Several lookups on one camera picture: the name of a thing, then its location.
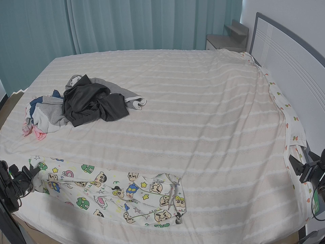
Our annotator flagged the blue-green curtain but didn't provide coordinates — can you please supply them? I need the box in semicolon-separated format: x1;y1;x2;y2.
0;0;77;96
66;0;246;55

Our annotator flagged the black garment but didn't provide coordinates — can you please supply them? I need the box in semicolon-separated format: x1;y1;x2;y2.
62;75;130;127

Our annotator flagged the grey bedside table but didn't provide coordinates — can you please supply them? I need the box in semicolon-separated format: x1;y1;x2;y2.
205;19;249;52

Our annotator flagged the bed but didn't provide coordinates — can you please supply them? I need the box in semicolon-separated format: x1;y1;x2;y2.
0;12;325;244

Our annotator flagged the black cable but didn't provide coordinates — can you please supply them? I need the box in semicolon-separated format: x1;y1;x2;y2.
308;173;325;222

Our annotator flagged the pile of clothes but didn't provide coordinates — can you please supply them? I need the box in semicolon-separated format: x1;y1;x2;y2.
21;89;74;141

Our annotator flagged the grey garment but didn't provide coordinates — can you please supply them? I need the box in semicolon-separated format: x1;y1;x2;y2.
65;74;147;110

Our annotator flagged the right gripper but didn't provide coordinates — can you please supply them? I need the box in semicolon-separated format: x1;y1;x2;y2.
289;150;321;185

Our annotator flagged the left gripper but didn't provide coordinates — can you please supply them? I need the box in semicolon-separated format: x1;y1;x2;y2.
18;165;41;187

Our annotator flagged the white printed pyjama top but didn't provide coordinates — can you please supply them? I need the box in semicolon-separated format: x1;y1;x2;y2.
28;155;187;228

